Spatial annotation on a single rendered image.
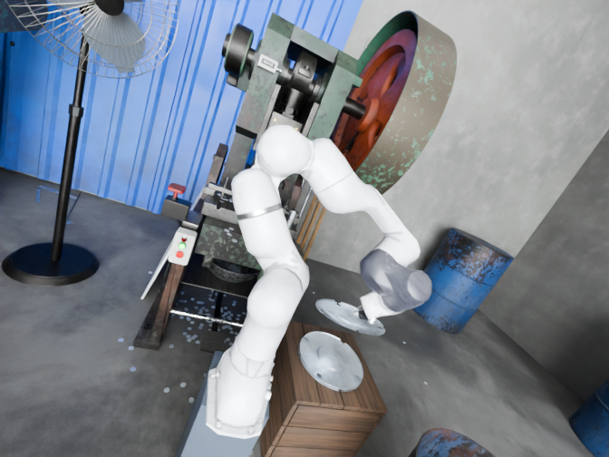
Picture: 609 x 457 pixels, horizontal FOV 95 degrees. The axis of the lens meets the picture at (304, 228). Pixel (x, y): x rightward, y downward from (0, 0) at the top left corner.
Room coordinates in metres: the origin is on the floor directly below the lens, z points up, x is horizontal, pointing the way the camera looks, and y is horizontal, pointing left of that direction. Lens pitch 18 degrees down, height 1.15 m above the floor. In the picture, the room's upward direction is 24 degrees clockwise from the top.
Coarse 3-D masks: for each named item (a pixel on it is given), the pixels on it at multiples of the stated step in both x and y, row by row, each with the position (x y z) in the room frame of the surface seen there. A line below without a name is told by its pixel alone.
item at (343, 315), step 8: (320, 304) 1.00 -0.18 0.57; (328, 304) 0.96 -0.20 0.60; (344, 304) 0.91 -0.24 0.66; (328, 312) 1.03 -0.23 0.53; (336, 312) 1.01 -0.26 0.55; (344, 312) 0.98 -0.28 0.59; (352, 312) 0.93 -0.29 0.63; (336, 320) 1.07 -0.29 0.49; (344, 320) 1.04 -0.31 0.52; (352, 320) 1.01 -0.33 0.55; (360, 320) 0.98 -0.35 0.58; (376, 320) 0.90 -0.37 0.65; (352, 328) 1.07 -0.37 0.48; (360, 328) 1.03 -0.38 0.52; (368, 328) 0.99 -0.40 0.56; (376, 328) 0.95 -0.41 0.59; (384, 328) 0.94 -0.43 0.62
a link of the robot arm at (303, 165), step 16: (272, 128) 0.59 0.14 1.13; (288, 128) 0.60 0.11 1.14; (272, 144) 0.57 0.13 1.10; (288, 144) 0.58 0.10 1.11; (304, 144) 0.61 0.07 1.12; (320, 144) 0.67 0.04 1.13; (256, 160) 0.65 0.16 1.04; (272, 160) 0.57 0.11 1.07; (288, 160) 0.58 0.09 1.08; (304, 160) 0.61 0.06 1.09; (320, 160) 0.65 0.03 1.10; (336, 160) 0.67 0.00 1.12; (304, 176) 0.68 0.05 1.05; (320, 176) 0.65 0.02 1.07; (336, 176) 0.66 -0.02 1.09
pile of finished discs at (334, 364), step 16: (304, 336) 1.04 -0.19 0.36; (320, 336) 1.09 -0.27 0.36; (304, 352) 0.95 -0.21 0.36; (320, 352) 0.98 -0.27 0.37; (336, 352) 1.03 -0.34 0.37; (352, 352) 1.08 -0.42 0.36; (320, 368) 0.90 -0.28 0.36; (336, 368) 0.93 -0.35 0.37; (352, 368) 0.98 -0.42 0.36; (336, 384) 0.86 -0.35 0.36; (352, 384) 0.89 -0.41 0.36
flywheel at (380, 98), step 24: (384, 48) 1.55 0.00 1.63; (408, 48) 1.29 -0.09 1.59; (384, 72) 1.52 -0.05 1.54; (408, 72) 1.20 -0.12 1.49; (360, 96) 1.71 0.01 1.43; (384, 96) 1.40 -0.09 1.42; (360, 120) 1.45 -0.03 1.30; (384, 120) 1.29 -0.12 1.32; (336, 144) 1.69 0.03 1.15; (360, 144) 1.42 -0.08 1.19
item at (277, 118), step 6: (276, 114) 1.27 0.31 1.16; (282, 114) 1.32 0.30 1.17; (288, 114) 1.33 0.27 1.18; (270, 120) 1.27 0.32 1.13; (276, 120) 1.27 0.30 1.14; (282, 120) 1.28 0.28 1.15; (288, 120) 1.29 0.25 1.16; (294, 120) 1.36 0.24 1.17; (270, 126) 1.27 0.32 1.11; (294, 126) 1.30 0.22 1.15; (300, 126) 1.31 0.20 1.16; (252, 162) 1.35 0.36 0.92
